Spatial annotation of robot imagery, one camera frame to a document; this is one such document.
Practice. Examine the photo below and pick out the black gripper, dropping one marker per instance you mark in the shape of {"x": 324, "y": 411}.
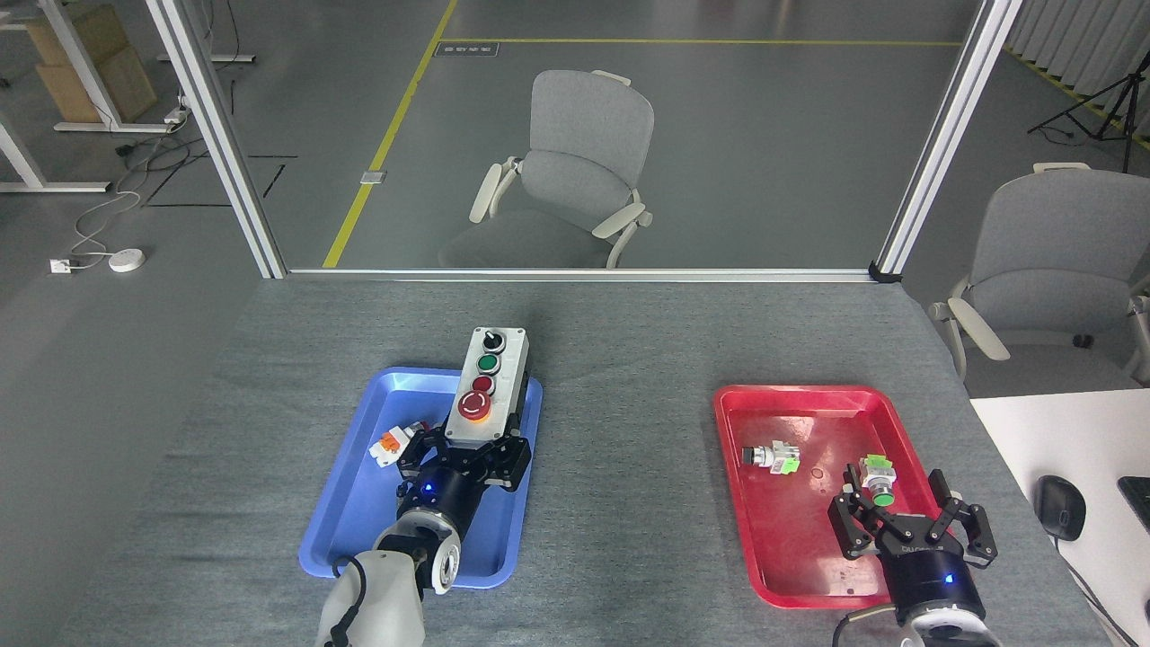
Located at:
{"x": 934, "y": 575}
{"x": 445, "y": 490}

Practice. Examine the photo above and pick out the grey control box with buttons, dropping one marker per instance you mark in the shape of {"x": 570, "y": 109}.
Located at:
{"x": 485, "y": 382}

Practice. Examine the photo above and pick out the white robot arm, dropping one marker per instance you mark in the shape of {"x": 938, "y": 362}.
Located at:
{"x": 948, "y": 631}
{"x": 386, "y": 602}

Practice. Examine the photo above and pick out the red push button orange block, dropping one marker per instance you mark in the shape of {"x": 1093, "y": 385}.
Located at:
{"x": 391, "y": 442}

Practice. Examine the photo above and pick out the black push button green block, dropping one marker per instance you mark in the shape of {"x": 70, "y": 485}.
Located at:
{"x": 774, "y": 458}

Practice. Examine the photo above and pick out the brown cardboard box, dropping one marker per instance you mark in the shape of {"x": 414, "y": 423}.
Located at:
{"x": 126, "y": 85}

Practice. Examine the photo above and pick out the blue plastic tray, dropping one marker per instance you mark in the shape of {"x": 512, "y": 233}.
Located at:
{"x": 359, "y": 503}

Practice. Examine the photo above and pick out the red plastic tray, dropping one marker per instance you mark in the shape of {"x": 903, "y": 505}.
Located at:
{"x": 791, "y": 539}

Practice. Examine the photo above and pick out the black computer mouse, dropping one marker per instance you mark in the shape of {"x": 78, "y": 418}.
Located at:
{"x": 1060, "y": 508}

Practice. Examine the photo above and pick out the white side table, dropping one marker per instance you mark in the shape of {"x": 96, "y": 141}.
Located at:
{"x": 1078, "y": 431}

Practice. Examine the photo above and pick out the black keyboard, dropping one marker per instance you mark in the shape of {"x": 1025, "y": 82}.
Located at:
{"x": 1137, "y": 499}

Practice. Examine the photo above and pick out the grey metal floor plate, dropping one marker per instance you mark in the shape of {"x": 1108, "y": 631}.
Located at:
{"x": 374, "y": 177}

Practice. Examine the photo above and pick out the grey office chair white arms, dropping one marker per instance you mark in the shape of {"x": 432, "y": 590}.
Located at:
{"x": 1051, "y": 234}
{"x": 584, "y": 117}

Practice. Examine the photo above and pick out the white round floor device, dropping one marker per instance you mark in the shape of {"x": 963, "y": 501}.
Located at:
{"x": 127, "y": 261}

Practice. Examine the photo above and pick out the dark floor label plate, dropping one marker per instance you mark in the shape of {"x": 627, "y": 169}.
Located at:
{"x": 466, "y": 49}

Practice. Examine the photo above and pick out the white power strip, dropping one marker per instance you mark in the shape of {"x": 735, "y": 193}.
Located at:
{"x": 176, "y": 115}

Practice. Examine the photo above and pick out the black tripod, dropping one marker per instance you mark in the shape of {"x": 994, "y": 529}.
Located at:
{"x": 1127, "y": 99}

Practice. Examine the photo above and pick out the white pleated curtain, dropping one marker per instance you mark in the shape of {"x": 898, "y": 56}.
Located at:
{"x": 1087, "y": 45}

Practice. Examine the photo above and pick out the green push button switch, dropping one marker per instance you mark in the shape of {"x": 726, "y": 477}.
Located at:
{"x": 878, "y": 474}

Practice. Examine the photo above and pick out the silver aluminium post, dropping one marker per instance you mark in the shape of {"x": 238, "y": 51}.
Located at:
{"x": 945, "y": 135}
{"x": 216, "y": 135}

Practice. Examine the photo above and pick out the white wall socket plug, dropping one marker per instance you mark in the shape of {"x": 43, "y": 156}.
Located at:
{"x": 60, "y": 266}

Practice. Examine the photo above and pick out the white desk leg frame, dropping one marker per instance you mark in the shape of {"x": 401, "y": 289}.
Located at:
{"x": 54, "y": 188}
{"x": 207, "y": 58}
{"x": 108, "y": 128}

